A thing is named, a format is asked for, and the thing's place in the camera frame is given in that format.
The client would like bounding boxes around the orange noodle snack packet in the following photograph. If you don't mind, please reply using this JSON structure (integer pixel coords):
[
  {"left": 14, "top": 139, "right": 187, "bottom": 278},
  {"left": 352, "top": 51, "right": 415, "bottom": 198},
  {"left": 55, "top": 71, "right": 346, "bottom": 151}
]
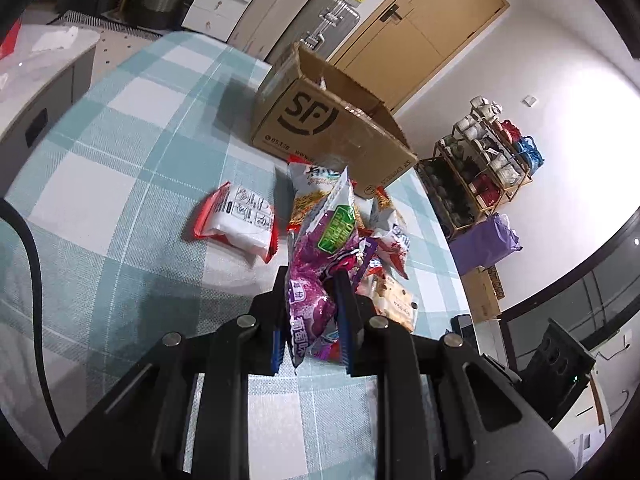
[{"left": 287, "top": 155, "right": 351, "bottom": 233}]

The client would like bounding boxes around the brown cardboard box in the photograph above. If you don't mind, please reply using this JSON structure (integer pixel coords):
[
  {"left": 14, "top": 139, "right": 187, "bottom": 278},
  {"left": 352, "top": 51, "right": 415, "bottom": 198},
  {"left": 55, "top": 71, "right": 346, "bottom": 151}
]
[{"left": 250, "top": 42, "right": 418, "bottom": 198}]

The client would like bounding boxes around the red and white snack packet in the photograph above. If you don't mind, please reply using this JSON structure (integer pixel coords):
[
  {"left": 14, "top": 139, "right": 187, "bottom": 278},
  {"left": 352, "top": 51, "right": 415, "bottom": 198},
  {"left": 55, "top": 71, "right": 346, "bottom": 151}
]
[{"left": 194, "top": 182, "right": 280, "bottom": 264}]

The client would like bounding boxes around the small brown carton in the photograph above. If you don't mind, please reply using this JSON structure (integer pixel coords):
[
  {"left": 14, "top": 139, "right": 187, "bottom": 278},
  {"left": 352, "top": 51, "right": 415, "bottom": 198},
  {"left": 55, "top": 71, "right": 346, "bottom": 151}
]
[{"left": 460, "top": 265, "right": 503, "bottom": 323}]

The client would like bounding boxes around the black phone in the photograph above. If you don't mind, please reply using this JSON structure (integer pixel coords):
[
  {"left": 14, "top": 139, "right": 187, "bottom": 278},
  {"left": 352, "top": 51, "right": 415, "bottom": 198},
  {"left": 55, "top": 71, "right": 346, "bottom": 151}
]
[{"left": 450, "top": 313, "right": 483, "bottom": 356}]

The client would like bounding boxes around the shoe rack with shoes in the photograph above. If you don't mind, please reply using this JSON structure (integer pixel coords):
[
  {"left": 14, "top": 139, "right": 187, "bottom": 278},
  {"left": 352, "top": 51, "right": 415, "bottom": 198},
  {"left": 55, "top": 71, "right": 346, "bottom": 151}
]
[{"left": 435, "top": 95, "right": 546, "bottom": 216}]

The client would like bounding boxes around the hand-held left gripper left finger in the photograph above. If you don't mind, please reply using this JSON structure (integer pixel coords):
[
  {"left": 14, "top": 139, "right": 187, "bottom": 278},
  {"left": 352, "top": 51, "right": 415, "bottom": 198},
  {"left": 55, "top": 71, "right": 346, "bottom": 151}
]
[{"left": 47, "top": 265, "right": 291, "bottom": 480}]

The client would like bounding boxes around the red white small packet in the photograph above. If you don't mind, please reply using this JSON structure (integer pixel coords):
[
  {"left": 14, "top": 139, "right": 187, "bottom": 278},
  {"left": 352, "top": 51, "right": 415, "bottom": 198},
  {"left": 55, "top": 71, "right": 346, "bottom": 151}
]
[{"left": 370, "top": 187, "right": 411, "bottom": 281}]

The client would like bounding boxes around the red plastic bag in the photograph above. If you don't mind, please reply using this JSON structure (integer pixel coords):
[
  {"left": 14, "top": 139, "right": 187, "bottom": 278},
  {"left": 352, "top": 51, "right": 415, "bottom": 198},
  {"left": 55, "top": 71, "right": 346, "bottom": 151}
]
[{"left": 0, "top": 20, "right": 23, "bottom": 58}]

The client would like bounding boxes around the dark storage rack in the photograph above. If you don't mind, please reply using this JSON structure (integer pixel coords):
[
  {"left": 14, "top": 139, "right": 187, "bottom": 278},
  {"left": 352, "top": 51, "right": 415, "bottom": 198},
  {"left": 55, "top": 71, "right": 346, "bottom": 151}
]
[{"left": 416, "top": 156, "right": 488, "bottom": 241}]

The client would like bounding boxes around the silver suitcase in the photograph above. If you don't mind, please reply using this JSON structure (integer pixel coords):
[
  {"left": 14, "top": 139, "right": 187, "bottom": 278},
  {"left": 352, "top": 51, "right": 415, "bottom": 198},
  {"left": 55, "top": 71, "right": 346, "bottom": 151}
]
[{"left": 272, "top": 0, "right": 361, "bottom": 58}]

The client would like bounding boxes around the purple bag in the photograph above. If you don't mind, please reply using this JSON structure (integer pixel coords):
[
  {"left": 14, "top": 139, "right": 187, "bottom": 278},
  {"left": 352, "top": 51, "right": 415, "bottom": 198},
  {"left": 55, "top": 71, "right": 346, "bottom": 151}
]
[{"left": 447, "top": 212, "right": 523, "bottom": 276}]

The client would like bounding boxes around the beige suitcase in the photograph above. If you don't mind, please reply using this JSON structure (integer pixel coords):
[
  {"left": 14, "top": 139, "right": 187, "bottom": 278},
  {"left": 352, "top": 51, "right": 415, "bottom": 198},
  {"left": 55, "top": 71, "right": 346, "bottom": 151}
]
[{"left": 229, "top": 0, "right": 321, "bottom": 61}]

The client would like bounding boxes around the beige biscuit packet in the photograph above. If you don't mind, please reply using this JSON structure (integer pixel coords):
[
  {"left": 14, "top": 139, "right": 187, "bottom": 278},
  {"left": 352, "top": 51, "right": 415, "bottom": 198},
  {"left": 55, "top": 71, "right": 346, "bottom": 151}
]
[{"left": 357, "top": 270, "right": 418, "bottom": 333}]

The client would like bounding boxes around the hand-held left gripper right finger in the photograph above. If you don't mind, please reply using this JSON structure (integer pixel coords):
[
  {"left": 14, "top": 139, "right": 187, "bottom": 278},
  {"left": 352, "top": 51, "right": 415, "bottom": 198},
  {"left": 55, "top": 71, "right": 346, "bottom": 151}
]
[{"left": 332, "top": 270, "right": 576, "bottom": 480}]

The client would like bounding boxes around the black cable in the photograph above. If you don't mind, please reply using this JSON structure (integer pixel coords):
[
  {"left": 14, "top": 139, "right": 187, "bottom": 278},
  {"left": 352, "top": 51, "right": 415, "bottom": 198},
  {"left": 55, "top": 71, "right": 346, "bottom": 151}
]
[{"left": 0, "top": 199, "right": 68, "bottom": 441}]

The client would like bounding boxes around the purple snack packet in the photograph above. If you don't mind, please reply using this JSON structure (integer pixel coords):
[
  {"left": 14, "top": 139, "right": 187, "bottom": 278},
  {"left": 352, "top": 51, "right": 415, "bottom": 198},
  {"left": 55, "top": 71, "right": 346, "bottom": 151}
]
[{"left": 285, "top": 166, "right": 378, "bottom": 372}]

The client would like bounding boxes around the wooden door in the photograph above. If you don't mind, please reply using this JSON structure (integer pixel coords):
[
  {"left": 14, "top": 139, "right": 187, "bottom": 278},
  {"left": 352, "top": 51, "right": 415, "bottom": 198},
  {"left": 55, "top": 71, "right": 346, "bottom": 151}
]
[{"left": 330, "top": 0, "right": 511, "bottom": 113}]

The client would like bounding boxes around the checked tablecloth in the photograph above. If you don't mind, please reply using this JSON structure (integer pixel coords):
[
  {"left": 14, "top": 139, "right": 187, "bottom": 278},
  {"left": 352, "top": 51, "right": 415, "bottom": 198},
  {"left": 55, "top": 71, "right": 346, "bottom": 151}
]
[{"left": 0, "top": 30, "right": 473, "bottom": 480}]

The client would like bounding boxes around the white drawer cabinet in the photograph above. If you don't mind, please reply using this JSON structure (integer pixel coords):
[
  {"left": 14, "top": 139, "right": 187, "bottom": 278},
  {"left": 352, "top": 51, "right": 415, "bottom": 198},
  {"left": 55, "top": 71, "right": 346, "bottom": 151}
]
[{"left": 181, "top": 0, "right": 266, "bottom": 43}]

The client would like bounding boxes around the patterned rug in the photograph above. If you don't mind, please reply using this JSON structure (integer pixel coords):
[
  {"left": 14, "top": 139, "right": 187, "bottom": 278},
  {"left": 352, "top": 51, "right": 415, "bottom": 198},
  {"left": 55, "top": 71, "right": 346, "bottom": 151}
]
[{"left": 47, "top": 10, "right": 166, "bottom": 86}]

